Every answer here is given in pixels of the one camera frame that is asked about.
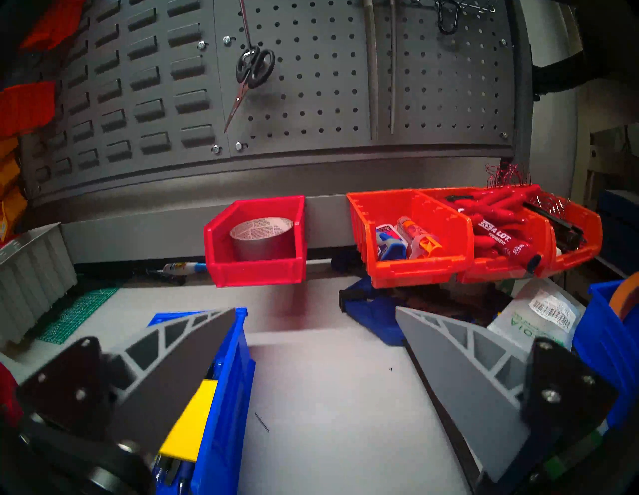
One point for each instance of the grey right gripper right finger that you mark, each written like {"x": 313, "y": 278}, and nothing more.
{"x": 479, "y": 389}

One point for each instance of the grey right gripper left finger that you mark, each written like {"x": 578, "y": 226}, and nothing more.
{"x": 164, "y": 379}

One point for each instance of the blue bin with yellow pad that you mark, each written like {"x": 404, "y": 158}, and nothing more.
{"x": 229, "y": 399}

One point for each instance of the red bin with tape roll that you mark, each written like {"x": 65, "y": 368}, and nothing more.
{"x": 259, "y": 272}

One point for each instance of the blue black clamp tool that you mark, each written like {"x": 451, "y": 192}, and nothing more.
{"x": 379, "y": 314}

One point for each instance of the black hand tool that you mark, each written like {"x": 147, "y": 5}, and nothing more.
{"x": 564, "y": 229}

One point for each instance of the yellow pad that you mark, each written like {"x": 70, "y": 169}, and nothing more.
{"x": 192, "y": 424}

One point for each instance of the white pouch green print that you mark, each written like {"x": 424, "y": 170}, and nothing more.
{"x": 549, "y": 309}

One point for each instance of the green cutting mat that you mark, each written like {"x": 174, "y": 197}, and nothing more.
{"x": 75, "y": 314}

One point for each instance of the white blue glue pen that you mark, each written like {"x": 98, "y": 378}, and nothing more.
{"x": 184, "y": 268}

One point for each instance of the orange-red bin with red markers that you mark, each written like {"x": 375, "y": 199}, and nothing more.
{"x": 491, "y": 273}

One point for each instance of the blue bin with orange tape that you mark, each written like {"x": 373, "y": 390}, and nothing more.
{"x": 599, "y": 339}

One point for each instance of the orange-red bin with glue sticks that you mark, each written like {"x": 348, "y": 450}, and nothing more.
{"x": 414, "y": 272}

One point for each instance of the red permanent marker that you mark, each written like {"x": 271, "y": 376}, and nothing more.
{"x": 504, "y": 242}

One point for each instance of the large beige plastic bin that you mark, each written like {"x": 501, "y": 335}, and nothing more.
{"x": 35, "y": 279}

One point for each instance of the blue white glue bottle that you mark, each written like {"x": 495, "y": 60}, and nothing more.
{"x": 389, "y": 244}

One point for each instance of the orange tape roll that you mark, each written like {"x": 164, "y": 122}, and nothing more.
{"x": 630, "y": 294}

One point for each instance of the orange-red bin with black tools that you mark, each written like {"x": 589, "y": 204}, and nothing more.
{"x": 584, "y": 239}

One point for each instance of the dark blue storage crate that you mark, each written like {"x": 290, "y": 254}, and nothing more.
{"x": 619, "y": 224}

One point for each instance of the yellow bin labelled M4-0.7 HEX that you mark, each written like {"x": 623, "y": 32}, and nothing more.
{"x": 12, "y": 214}

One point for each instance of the yellow bin labelled M3-6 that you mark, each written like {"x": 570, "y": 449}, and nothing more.
{"x": 9, "y": 177}

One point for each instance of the yellow bin labelled M3-4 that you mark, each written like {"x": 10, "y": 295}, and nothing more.
{"x": 7, "y": 148}

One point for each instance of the orange-red plastic bin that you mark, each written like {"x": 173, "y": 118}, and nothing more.
{"x": 25, "y": 110}
{"x": 55, "y": 22}

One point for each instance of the grey pegboard panel with tools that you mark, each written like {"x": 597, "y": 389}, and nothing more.
{"x": 319, "y": 100}

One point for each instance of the black carabiner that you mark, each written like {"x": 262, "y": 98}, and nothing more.
{"x": 448, "y": 32}

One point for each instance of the black monitor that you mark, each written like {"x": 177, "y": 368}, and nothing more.
{"x": 599, "y": 30}

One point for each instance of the grey bench back rail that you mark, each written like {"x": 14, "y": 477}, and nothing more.
{"x": 150, "y": 229}

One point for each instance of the silver duct tape roll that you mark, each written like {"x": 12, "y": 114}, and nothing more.
{"x": 264, "y": 244}

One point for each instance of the pale wooden side frame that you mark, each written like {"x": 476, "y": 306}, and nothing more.
{"x": 609, "y": 149}

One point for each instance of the grey louvered wall panel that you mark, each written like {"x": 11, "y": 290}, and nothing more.
{"x": 115, "y": 85}

